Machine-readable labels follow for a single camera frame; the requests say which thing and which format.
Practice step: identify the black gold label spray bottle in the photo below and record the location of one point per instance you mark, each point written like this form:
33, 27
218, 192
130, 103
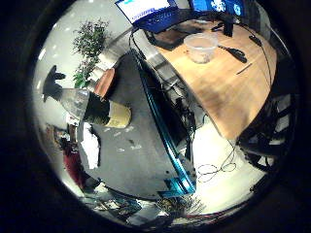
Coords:
97, 108

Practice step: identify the white green striped cloth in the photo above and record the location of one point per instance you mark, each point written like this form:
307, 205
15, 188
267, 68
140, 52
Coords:
90, 147

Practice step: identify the round wooden tray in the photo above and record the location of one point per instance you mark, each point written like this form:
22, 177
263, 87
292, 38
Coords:
105, 82

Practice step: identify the curved wooden desk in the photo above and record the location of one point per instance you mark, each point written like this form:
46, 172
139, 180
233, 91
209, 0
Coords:
226, 81

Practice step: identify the clear plastic container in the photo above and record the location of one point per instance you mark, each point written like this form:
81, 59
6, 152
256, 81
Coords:
200, 47

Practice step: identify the small bright green potted plant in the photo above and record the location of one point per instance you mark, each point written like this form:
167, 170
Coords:
82, 76

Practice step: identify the tall leafy plant white pot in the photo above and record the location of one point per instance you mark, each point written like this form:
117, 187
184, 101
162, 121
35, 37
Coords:
90, 39

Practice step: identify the black handheld device on desk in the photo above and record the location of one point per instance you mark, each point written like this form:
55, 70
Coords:
236, 53

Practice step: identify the open laptop with lit screen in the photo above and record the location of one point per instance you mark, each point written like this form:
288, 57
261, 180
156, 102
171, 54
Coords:
152, 13

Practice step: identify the black office chair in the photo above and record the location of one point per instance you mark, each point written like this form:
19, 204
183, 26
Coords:
269, 139

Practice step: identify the teal metal table frame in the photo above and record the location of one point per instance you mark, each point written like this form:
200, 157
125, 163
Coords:
168, 145

